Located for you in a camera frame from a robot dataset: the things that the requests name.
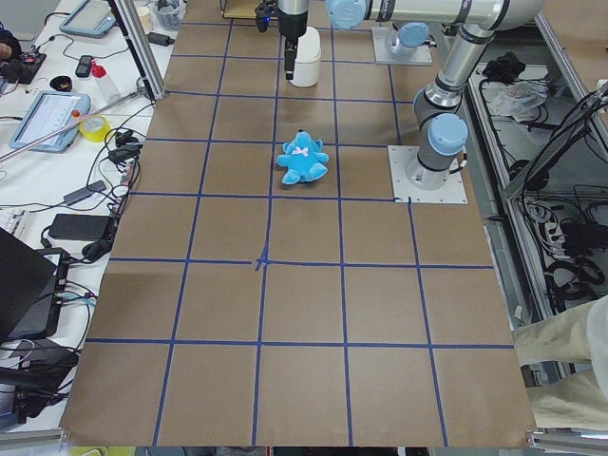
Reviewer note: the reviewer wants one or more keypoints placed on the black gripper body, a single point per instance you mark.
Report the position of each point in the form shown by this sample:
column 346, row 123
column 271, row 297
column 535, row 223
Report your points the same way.
column 291, row 25

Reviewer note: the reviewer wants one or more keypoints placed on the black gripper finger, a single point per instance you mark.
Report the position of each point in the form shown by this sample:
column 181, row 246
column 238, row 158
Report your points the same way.
column 289, row 58

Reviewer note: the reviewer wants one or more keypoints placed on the white trash can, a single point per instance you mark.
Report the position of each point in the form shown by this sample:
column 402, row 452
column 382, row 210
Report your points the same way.
column 307, row 62

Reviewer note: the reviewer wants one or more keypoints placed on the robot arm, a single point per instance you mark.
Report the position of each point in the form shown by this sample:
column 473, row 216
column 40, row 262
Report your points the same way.
column 443, row 132
column 405, row 36

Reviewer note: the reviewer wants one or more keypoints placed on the blue teddy bear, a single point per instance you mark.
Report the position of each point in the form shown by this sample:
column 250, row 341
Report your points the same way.
column 303, row 158

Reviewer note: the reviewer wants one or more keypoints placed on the red cap spray bottle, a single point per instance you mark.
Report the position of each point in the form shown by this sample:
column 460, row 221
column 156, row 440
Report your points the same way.
column 104, row 82

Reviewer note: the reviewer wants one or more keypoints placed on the blue teach pendant far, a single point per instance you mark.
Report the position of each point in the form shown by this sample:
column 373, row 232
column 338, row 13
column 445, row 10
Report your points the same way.
column 92, row 19

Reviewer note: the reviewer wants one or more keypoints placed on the blue teach pendant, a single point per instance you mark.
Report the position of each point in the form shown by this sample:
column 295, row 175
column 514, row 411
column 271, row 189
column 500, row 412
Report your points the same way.
column 49, row 111
column 92, row 19

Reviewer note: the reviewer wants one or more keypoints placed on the black remote phone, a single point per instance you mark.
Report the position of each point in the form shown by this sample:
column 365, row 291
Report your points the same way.
column 83, row 69

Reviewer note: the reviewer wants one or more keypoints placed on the yellow tape roll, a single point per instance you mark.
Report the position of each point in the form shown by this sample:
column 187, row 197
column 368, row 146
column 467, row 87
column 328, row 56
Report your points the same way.
column 95, row 128

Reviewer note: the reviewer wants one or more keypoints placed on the blue teach pendant near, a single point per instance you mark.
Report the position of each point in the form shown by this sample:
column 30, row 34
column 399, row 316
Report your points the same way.
column 49, row 111

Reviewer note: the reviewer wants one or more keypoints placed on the black power adapter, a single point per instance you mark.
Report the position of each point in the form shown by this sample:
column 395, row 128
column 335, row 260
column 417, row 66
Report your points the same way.
column 79, row 227

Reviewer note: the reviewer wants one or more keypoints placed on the black laptop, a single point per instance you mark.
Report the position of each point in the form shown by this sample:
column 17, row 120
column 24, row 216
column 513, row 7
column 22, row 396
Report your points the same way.
column 31, row 283

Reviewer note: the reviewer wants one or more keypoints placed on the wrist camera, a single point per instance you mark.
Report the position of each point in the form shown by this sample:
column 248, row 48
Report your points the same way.
column 265, row 11

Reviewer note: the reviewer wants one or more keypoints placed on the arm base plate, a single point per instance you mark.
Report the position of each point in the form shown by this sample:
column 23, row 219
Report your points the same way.
column 413, row 183
column 414, row 57

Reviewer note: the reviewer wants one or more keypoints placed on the aluminium frame post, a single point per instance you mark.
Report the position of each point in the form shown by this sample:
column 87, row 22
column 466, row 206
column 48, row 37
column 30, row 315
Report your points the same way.
column 128, row 20

